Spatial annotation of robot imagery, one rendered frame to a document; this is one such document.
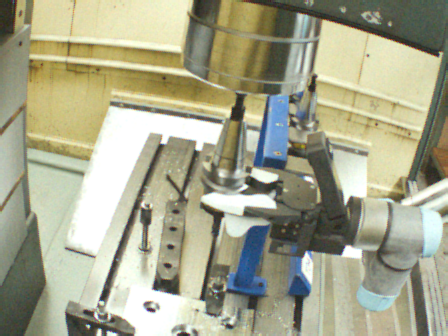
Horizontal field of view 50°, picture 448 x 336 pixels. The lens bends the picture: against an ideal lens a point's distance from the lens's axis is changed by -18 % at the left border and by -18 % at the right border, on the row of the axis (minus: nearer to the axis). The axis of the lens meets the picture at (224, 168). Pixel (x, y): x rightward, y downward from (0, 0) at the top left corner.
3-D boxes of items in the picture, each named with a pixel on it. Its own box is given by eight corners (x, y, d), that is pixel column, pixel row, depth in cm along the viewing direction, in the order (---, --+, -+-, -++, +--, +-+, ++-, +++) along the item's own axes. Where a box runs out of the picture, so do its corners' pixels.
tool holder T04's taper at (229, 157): (215, 151, 74) (223, 105, 71) (248, 159, 74) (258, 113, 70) (206, 168, 71) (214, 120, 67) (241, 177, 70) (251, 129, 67)
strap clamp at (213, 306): (222, 300, 111) (234, 249, 103) (214, 343, 100) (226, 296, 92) (206, 297, 111) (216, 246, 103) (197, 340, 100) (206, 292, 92)
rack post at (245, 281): (266, 281, 118) (300, 166, 102) (264, 297, 113) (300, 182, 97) (220, 273, 118) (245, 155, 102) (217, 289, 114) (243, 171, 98)
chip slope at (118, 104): (350, 211, 194) (369, 149, 180) (353, 350, 135) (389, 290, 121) (105, 163, 196) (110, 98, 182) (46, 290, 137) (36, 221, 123)
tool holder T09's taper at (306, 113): (295, 111, 114) (301, 82, 111) (315, 116, 114) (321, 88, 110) (294, 120, 110) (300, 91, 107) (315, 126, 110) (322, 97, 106)
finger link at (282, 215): (243, 223, 69) (310, 225, 71) (246, 213, 68) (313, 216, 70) (238, 200, 73) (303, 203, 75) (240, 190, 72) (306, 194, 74)
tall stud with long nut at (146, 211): (151, 246, 122) (155, 199, 115) (149, 254, 119) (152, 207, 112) (139, 243, 122) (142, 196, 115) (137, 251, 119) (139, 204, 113)
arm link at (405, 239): (428, 272, 74) (449, 231, 69) (371, 266, 74) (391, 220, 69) (422, 242, 80) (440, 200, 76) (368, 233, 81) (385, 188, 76)
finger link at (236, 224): (198, 241, 72) (268, 244, 74) (204, 204, 69) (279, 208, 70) (196, 225, 74) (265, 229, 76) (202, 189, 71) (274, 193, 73)
